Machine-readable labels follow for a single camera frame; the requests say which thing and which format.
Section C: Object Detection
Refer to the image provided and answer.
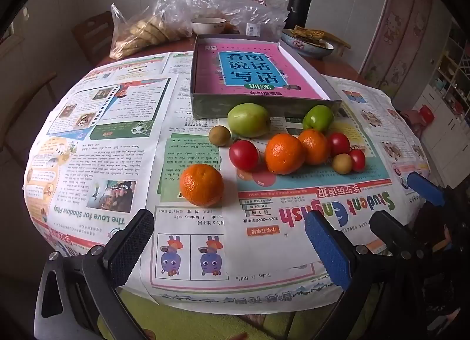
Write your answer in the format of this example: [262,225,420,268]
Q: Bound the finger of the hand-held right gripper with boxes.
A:
[407,172,453,208]
[369,211,437,263]

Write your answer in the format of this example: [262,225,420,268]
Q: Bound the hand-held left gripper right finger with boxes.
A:
[305,211,441,340]

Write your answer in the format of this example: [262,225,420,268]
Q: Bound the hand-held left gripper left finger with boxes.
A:
[35,209,155,340]

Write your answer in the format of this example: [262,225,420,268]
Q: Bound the red cherry tomato with stem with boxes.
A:
[349,148,366,172]

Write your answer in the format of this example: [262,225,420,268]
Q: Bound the brown kiwi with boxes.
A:
[333,153,353,174]

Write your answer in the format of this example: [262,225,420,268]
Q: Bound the orange mandarin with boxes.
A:
[265,133,306,175]
[298,129,330,165]
[179,164,224,206]

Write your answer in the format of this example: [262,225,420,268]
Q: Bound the large red tomato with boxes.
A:
[229,139,260,172]

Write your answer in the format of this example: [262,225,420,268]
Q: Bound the small bright green jujube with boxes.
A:
[303,105,335,132]

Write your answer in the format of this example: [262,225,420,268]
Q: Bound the brown longan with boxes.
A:
[209,125,231,147]

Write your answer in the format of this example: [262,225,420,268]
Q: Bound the large pale green jujube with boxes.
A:
[227,103,271,138]

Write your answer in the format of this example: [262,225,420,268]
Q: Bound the grey cardboard box lid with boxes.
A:
[191,34,343,119]

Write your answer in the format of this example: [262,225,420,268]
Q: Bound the newspaper with fruit drawing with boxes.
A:
[141,110,408,307]

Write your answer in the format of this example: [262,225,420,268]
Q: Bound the red plastic stool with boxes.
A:
[419,105,436,124]

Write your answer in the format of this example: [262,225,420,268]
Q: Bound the white shelf unit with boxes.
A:
[419,28,470,179]

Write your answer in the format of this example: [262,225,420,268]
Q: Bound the newspaper with small colour pictures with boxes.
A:
[323,76,432,194]

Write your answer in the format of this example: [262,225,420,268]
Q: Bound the pink cartoon wardrobe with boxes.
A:
[360,0,445,94]

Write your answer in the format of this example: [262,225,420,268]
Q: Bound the wooden chopsticks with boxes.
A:
[325,31,351,48]

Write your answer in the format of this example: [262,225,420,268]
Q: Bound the floral ceramic bowl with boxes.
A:
[281,29,335,59]

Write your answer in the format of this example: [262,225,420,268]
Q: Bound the newspaper with green banner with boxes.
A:
[83,51,195,80]

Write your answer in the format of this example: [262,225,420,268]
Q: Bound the fried pancakes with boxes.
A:
[293,25,327,43]

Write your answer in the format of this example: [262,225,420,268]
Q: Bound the pink book with blue title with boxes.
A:
[194,44,325,100]

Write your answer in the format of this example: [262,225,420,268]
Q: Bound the wooden chair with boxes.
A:
[71,11,116,65]

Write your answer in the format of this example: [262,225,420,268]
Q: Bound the plastic bag of biscuits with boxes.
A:
[110,4,193,59]

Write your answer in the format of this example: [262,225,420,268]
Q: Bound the black thermos flask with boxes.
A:
[286,0,313,30]

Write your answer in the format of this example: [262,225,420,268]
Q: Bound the white bowl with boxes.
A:
[190,17,227,35]

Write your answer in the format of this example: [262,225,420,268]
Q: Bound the clear crumpled plastic bag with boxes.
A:
[154,0,291,37]

